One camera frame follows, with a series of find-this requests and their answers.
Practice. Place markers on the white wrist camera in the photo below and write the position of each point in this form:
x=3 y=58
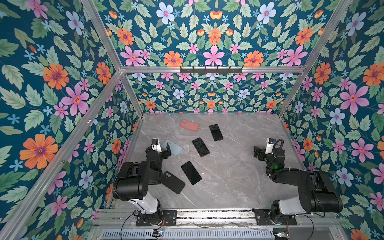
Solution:
x=270 y=145
x=155 y=145

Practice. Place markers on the light blue phone case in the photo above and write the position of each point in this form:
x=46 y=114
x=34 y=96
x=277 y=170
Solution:
x=176 y=150

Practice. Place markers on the black phone case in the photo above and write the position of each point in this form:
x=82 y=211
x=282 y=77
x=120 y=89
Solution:
x=172 y=182

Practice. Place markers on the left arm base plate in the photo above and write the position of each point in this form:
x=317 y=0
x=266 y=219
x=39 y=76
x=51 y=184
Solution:
x=163 y=218

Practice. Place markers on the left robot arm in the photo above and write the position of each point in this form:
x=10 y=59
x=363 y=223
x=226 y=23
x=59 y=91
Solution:
x=132 y=185

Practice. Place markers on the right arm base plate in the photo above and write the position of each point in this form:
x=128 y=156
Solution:
x=266 y=217

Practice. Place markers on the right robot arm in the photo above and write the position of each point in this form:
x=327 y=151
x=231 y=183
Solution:
x=316 y=193

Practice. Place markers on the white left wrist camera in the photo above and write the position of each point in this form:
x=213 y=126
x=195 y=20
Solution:
x=155 y=145

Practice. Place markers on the aluminium front rail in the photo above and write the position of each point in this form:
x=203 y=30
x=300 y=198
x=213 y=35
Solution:
x=214 y=217

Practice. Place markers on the pink phone case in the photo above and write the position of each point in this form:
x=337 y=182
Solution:
x=188 y=125

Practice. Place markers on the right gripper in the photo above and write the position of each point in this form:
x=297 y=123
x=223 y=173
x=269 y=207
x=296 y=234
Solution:
x=262 y=152

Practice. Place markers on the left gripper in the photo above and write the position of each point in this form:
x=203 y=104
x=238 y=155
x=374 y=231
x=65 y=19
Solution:
x=162 y=151

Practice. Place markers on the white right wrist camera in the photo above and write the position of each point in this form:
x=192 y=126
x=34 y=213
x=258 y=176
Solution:
x=270 y=145

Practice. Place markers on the white ventilated cable duct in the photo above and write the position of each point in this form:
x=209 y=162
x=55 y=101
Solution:
x=187 y=234

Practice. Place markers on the metal hook rail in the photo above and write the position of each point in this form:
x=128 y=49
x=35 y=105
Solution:
x=208 y=70

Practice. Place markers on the black phone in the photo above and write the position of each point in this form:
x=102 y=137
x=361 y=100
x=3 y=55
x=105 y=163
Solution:
x=200 y=147
x=216 y=132
x=191 y=173

